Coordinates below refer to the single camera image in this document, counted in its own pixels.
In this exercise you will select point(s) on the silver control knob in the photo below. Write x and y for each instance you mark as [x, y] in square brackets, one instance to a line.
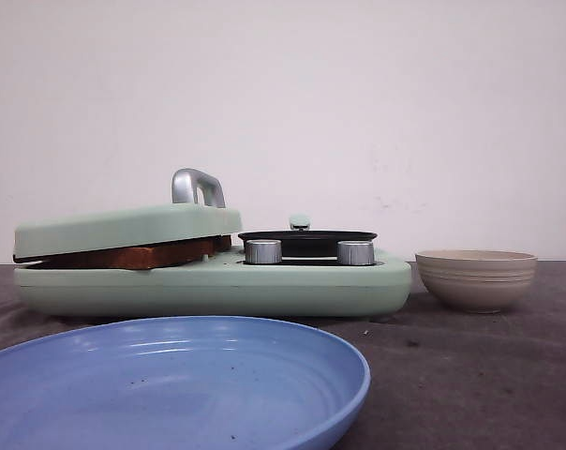
[263, 251]
[355, 253]

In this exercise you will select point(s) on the mint green breakfast maker base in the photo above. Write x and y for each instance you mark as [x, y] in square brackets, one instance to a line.
[221, 285]

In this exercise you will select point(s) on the silver right control knob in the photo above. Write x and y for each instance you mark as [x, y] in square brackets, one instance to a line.
[355, 253]

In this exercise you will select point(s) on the mint green sandwich maker lid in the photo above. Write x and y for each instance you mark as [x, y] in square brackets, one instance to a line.
[197, 210]

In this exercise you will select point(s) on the beige ceramic bowl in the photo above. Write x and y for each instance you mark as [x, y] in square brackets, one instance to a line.
[479, 281]

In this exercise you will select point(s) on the black frying pan green handle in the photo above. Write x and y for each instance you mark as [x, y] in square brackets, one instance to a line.
[308, 243]

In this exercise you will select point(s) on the blue plate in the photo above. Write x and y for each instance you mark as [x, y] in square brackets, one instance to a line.
[182, 383]

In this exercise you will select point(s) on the white bread slice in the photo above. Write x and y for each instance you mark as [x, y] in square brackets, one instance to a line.
[134, 258]
[222, 243]

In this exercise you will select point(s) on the silver left control knob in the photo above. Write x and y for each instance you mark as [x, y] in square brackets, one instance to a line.
[263, 251]

